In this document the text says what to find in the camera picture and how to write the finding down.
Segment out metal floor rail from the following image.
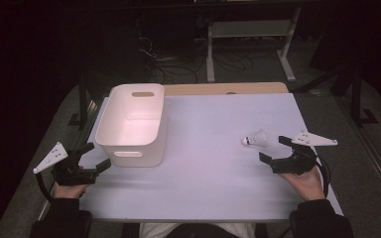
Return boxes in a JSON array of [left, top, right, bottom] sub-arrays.
[[335, 97, 381, 214]]

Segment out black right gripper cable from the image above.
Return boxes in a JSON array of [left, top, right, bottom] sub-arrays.
[[315, 158, 332, 199]]

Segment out person's torso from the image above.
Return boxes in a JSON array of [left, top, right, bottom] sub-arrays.
[[138, 222, 258, 238]]

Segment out person's right hand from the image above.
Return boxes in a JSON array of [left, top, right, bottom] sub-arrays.
[[279, 165, 327, 202]]

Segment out white plastic storage bin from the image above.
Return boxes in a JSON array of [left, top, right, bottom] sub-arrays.
[[94, 82, 166, 169]]

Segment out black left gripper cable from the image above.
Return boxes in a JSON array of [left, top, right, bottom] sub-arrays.
[[35, 172, 55, 203]]

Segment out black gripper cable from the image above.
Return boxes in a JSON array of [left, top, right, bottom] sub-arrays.
[[35, 172, 55, 203], [315, 158, 332, 199]]

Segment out black floor cables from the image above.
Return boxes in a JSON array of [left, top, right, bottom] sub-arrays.
[[137, 33, 256, 84]]

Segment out white metal desk frame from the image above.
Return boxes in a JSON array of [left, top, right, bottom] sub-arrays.
[[205, 6, 303, 83]]

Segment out white table mat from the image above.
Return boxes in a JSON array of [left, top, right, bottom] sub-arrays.
[[78, 92, 344, 222]]

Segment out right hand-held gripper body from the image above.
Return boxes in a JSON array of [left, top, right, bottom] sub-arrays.
[[271, 130, 338, 176]]

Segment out white shuttlecock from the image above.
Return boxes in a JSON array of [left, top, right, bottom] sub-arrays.
[[241, 129, 270, 149]]

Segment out black metal stand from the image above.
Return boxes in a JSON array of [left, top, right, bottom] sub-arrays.
[[66, 74, 99, 131], [292, 63, 380, 128]]

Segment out person's left hand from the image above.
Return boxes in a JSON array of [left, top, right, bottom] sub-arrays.
[[53, 182, 89, 199]]

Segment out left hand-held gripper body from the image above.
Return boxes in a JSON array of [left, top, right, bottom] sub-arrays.
[[33, 142, 98, 186]]

